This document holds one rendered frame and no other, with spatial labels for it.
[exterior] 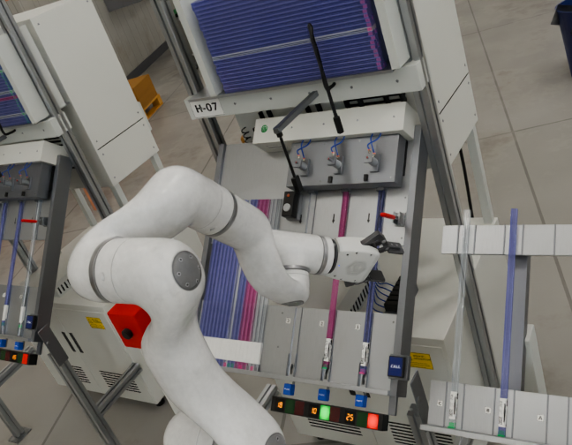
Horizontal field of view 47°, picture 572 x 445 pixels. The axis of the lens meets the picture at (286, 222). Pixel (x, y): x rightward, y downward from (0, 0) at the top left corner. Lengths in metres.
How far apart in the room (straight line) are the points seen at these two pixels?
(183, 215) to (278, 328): 0.89
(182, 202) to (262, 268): 0.27
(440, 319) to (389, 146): 0.57
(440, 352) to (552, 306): 1.08
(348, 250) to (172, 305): 0.54
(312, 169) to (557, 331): 1.40
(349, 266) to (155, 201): 0.53
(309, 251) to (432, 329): 0.74
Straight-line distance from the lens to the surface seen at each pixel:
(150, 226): 1.05
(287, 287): 1.27
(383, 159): 1.77
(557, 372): 2.71
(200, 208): 1.08
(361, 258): 1.41
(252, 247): 1.22
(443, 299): 2.11
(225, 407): 1.12
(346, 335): 1.77
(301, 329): 1.85
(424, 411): 1.74
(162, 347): 1.03
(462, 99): 2.14
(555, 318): 2.94
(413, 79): 1.73
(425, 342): 1.99
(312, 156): 1.88
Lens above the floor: 1.89
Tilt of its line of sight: 27 degrees down
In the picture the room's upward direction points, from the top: 21 degrees counter-clockwise
